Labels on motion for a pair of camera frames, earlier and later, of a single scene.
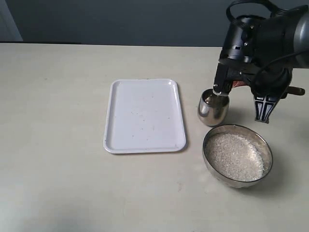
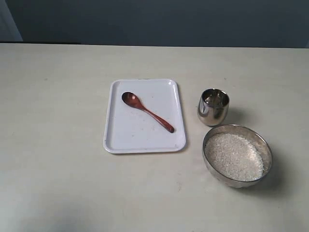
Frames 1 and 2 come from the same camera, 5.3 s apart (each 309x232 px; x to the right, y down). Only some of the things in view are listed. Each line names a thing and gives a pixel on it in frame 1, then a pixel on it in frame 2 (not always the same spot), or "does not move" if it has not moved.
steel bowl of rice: x=236 y=156 does not move
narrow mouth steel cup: x=212 y=108 does not move
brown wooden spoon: x=291 y=90 -> x=132 y=100
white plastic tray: x=144 y=115 does not move
